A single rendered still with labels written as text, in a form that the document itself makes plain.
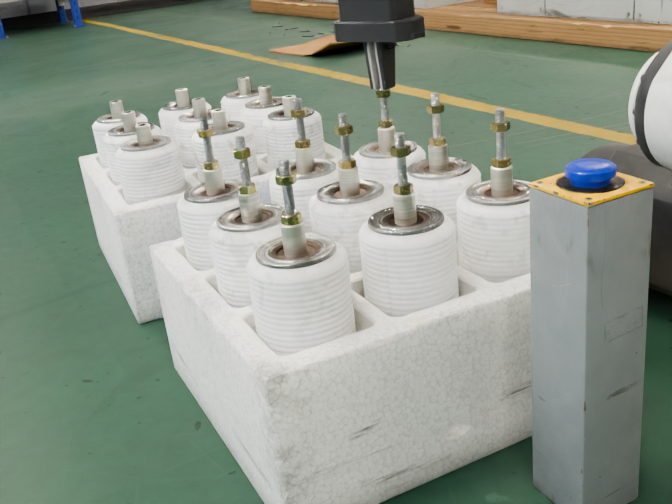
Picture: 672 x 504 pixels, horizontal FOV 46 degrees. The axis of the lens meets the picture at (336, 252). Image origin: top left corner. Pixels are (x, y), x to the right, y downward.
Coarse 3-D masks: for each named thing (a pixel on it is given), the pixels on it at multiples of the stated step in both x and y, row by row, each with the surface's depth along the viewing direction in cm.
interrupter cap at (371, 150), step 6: (366, 144) 105; (372, 144) 105; (378, 144) 105; (408, 144) 103; (414, 144) 103; (360, 150) 103; (366, 150) 103; (372, 150) 103; (378, 150) 103; (414, 150) 101; (366, 156) 101; (372, 156) 100; (378, 156) 100; (384, 156) 100; (390, 156) 99
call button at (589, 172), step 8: (576, 160) 65; (584, 160) 65; (592, 160) 65; (600, 160) 65; (608, 160) 65; (568, 168) 64; (576, 168) 63; (584, 168) 63; (592, 168) 63; (600, 168) 63; (608, 168) 63; (616, 168) 63; (568, 176) 64; (576, 176) 63; (584, 176) 63; (592, 176) 62; (600, 176) 62; (608, 176) 63; (576, 184) 64; (584, 184) 63; (592, 184) 63; (600, 184) 63; (608, 184) 64
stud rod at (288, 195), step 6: (282, 162) 70; (288, 162) 71; (282, 168) 71; (288, 168) 71; (282, 174) 71; (288, 174) 71; (282, 186) 71; (288, 186) 71; (282, 192) 72; (288, 192) 72; (288, 198) 72; (288, 204) 72; (294, 204) 72; (288, 210) 72; (294, 210) 72
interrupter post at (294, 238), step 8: (280, 224) 73; (288, 232) 72; (296, 232) 72; (304, 232) 73; (288, 240) 73; (296, 240) 73; (304, 240) 73; (288, 248) 73; (296, 248) 73; (304, 248) 73; (288, 256) 73; (296, 256) 73
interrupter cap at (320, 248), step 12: (276, 240) 77; (312, 240) 76; (324, 240) 76; (264, 252) 74; (276, 252) 74; (312, 252) 74; (324, 252) 73; (264, 264) 72; (276, 264) 71; (288, 264) 71; (300, 264) 71; (312, 264) 71
